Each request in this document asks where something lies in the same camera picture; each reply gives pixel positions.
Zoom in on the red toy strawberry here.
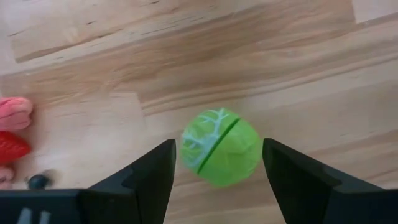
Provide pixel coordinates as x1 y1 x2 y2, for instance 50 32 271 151
0 131 32 164

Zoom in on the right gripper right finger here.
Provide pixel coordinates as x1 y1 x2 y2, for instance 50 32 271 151
262 138 386 224

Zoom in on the lime green toy cabbage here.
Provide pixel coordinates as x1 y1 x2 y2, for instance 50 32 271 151
179 107 264 188

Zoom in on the pink toy fruit piece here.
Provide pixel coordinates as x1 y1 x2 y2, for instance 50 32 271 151
0 96 34 131

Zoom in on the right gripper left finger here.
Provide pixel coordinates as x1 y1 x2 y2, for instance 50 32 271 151
79 138 177 224

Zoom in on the small dark round object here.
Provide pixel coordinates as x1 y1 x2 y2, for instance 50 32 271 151
27 174 52 190

